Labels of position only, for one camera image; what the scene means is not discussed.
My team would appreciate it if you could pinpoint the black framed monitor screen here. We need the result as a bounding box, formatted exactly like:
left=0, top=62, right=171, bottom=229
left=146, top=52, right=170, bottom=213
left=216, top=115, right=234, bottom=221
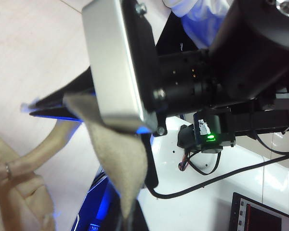
left=228, top=192, right=289, bottom=231

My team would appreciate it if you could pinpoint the beige printed canvas tote bag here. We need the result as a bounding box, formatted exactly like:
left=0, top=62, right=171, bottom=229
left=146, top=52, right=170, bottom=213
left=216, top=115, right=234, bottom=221
left=0, top=93, right=149, bottom=231

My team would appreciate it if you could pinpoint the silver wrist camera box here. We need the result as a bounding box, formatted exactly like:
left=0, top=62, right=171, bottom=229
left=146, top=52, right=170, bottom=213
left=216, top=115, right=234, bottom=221
left=81, top=0, right=158, bottom=132

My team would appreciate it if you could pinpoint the white crumpled sheet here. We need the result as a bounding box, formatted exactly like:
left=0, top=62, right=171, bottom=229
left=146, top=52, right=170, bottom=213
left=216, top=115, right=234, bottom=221
left=163, top=0, right=232, bottom=49

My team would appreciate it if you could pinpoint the black camera cable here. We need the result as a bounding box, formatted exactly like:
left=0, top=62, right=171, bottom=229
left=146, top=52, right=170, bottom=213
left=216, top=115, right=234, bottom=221
left=141, top=131, right=289, bottom=200

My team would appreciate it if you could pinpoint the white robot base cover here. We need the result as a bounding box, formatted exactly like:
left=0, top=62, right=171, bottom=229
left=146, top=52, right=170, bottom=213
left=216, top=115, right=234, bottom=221
left=134, top=115, right=289, bottom=231

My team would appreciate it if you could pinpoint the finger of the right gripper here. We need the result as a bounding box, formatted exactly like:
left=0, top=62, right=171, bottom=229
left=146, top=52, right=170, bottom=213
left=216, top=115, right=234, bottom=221
left=35, top=67, right=95, bottom=108
left=28, top=106, right=84, bottom=121

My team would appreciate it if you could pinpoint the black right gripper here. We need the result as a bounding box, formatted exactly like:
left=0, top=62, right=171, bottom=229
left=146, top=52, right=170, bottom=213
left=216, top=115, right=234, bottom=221
left=121, top=0, right=222, bottom=137

